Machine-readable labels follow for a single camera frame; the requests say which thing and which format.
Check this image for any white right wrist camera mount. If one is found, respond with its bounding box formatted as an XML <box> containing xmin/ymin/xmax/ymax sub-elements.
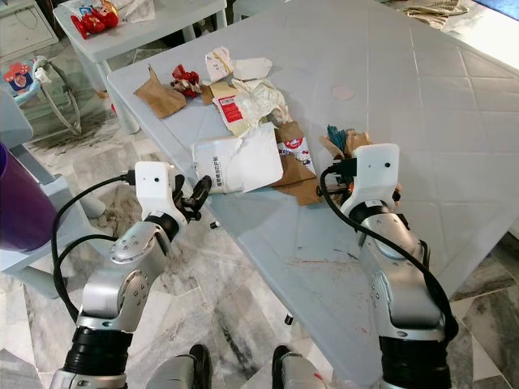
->
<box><xmin>342</xmin><ymin>143</ymin><xmax>401</xmax><ymax>214</ymax></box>

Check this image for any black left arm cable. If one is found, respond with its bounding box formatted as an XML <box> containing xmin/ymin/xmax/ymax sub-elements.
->
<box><xmin>49</xmin><ymin>170</ymin><xmax>137</xmax><ymax>325</ymax></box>

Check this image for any light blue plastic chair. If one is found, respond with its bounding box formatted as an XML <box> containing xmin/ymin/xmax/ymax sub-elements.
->
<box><xmin>0</xmin><ymin>88</ymin><xmax>107</xmax><ymax>297</ymax></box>

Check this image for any paper packet with red label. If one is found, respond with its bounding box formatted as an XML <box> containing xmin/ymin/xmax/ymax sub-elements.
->
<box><xmin>208</xmin><ymin>81</ymin><xmax>256</xmax><ymax>136</ymax></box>

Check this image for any colourful printed toy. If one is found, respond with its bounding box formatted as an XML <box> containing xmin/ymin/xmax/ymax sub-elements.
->
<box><xmin>3</xmin><ymin>60</ymin><xmax>50</xmax><ymax>99</ymax></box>

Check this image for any grey cabinet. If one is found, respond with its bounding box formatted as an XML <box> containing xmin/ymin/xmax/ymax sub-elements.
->
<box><xmin>0</xmin><ymin>0</ymin><xmax>60</xmax><ymax>60</ymax></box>

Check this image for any white paper carton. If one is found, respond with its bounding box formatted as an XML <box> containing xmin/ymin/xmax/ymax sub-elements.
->
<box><xmin>204</xmin><ymin>46</ymin><xmax>273</xmax><ymax>83</ymax></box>

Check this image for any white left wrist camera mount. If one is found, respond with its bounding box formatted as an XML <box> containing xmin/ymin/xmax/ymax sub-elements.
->
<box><xmin>133</xmin><ymin>160</ymin><xmax>177</xmax><ymax>221</ymax></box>

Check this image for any small grey plastic table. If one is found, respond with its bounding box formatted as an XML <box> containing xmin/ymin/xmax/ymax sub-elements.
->
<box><xmin>52</xmin><ymin>0</ymin><xmax>229</xmax><ymax>135</ymax></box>

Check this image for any beige cloth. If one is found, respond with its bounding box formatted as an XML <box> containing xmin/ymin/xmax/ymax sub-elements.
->
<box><xmin>404</xmin><ymin>0</ymin><xmax>471</xmax><ymax>22</ymax></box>

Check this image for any crumpled white paper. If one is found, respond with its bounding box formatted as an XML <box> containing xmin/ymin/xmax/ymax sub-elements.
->
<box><xmin>233</xmin><ymin>78</ymin><xmax>289</xmax><ymax>127</ymax></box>

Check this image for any small red wrapper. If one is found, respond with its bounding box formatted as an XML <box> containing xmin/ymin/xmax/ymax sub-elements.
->
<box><xmin>169</xmin><ymin>64</ymin><xmax>203</xmax><ymax>100</ymax></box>

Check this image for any plain brown paper bag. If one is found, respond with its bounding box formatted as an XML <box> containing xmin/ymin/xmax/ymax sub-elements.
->
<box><xmin>133</xmin><ymin>64</ymin><xmax>188</xmax><ymax>121</ymax></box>

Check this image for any white paper bag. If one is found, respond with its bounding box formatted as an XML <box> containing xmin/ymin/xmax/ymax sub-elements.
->
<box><xmin>191</xmin><ymin>121</ymin><xmax>285</xmax><ymax>195</ymax></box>

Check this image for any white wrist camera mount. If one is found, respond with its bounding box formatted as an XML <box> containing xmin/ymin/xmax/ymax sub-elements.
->
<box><xmin>342</xmin><ymin>143</ymin><xmax>401</xmax><ymax>214</ymax></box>
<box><xmin>133</xmin><ymin>160</ymin><xmax>177</xmax><ymax>221</ymax></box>

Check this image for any red snack packet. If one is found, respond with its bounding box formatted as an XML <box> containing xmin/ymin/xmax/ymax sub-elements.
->
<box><xmin>70</xmin><ymin>0</ymin><xmax>121</xmax><ymax>40</ymax></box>

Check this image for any large grey plastic table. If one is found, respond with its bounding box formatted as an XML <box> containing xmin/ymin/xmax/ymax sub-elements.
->
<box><xmin>105</xmin><ymin>0</ymin><xmax>519</xmax><ymax>389</ymax></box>

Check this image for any purple plastic rubbish bin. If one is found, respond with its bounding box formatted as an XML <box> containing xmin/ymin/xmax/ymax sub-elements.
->
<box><xmin>0</xmin><ymin>143</ymin><xmax>58</xmax><ymax>253</ymax></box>

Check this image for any teal and brown wrapper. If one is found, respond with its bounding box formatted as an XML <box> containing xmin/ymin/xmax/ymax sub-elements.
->
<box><xmin>320</xmin><ymin>123</ymin><xmax>374</xmax><ymax>160</ymax></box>

